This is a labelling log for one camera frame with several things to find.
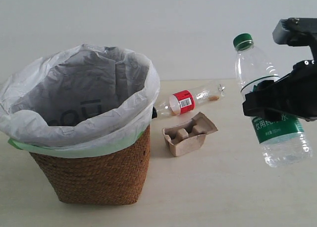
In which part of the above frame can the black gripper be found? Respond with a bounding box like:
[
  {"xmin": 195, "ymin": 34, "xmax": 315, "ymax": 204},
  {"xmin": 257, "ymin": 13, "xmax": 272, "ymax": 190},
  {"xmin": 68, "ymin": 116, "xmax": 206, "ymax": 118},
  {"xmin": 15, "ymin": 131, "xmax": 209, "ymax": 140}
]
[{"xmin": 242, "ymin": 56, "xmax": 317, "ymax": 121}]

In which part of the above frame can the clear bottle green label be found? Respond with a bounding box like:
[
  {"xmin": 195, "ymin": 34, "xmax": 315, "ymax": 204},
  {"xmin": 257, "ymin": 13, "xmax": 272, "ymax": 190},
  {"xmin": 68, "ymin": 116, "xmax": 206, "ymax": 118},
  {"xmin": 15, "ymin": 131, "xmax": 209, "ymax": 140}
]
[{"xmin": 233, "ymin": 33, "xmax": 313, "ymax": 168}]

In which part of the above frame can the brown pulp cardboard tray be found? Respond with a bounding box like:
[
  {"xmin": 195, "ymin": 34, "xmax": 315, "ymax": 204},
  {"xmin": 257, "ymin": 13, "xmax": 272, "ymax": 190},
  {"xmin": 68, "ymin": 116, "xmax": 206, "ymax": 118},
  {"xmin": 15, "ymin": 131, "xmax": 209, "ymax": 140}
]
[{"xmin": 162, "ymin": 112, "xmax": 218, "ymax": 157}]

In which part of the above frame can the woven brown wicker basket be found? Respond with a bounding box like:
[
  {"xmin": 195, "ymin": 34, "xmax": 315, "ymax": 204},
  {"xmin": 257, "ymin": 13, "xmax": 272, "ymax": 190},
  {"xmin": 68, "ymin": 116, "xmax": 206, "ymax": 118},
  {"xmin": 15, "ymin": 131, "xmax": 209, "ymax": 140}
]
[{"xmin": 30, "ymin": 127, "xmax": 151, "ymax": 205}]

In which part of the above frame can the white plastic bin liner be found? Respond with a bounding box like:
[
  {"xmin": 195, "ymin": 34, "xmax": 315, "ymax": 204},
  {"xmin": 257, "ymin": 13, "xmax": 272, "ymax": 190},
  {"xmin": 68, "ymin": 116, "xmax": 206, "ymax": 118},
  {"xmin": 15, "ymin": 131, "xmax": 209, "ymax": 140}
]
[{"xmin": 0, "ymin": 44, "xmax": 160, "ymax": 148}]

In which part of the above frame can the green plastic bin liner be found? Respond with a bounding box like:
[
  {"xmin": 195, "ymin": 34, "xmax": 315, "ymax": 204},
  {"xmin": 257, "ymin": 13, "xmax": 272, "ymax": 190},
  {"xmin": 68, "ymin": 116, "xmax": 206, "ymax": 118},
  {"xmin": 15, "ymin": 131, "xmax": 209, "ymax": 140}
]
[{"xmin": 8, "ymin": 130, "xmax": 145, "ymax": 159}]

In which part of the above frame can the clear bottle red label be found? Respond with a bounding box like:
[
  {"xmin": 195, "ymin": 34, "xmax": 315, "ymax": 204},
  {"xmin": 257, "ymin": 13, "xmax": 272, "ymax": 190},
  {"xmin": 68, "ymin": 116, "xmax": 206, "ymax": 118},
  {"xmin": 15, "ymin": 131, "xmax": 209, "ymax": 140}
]
[{"xmin": 152, "ymin": 81, "xmax": 225, "ymax": 119}]

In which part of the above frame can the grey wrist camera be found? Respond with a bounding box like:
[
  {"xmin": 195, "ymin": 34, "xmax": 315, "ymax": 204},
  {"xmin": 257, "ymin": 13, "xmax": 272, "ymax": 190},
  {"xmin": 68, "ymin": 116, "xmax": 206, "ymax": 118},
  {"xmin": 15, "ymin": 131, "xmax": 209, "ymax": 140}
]
[{"xmin": 272, "ymin": 17, "xmax": 317, "ymax": 47}]

